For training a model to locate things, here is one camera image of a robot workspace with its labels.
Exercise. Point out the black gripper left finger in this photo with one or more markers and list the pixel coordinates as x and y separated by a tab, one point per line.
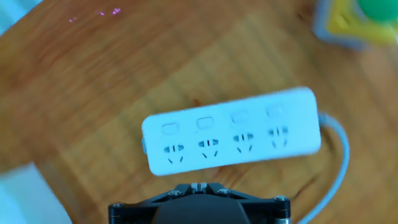
186	188

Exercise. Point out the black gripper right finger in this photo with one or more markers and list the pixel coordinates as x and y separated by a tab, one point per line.
214	188

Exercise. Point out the white four-socket power strip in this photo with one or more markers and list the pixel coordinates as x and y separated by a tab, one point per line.
230	146

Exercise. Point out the gold tissue pack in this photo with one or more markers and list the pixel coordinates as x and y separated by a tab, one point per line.
21	196

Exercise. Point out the green button yellow box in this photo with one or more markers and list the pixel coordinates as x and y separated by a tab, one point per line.
357	25

